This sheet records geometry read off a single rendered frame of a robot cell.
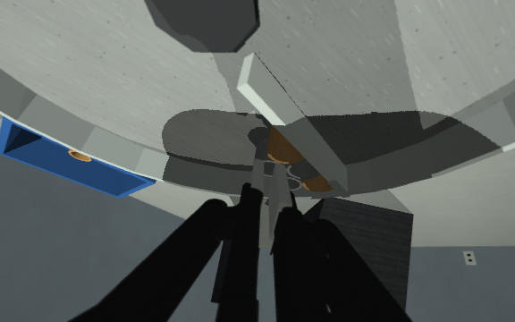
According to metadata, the blue plastic crate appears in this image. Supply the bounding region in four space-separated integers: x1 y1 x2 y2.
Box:
0 117 156 199

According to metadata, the bronze bushing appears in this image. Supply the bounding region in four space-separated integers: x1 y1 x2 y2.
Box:
69 149 92 162
302 174 333 192
267 125 304 164

